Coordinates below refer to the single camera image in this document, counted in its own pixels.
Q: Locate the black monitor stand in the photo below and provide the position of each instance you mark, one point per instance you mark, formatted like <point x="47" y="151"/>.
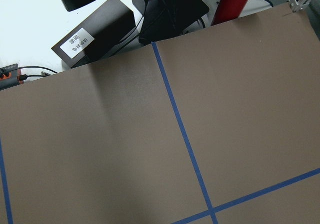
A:
<point x="164" y="19"/>

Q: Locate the black box with label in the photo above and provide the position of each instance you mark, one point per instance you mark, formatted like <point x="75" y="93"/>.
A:
<point x="96" y="35"/>

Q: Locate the red cylinder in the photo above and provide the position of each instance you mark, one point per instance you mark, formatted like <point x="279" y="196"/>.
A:
<point x="228" y="10"/>

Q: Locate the orange black device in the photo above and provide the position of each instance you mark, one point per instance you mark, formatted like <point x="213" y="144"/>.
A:
<point x="12" y="78"/>

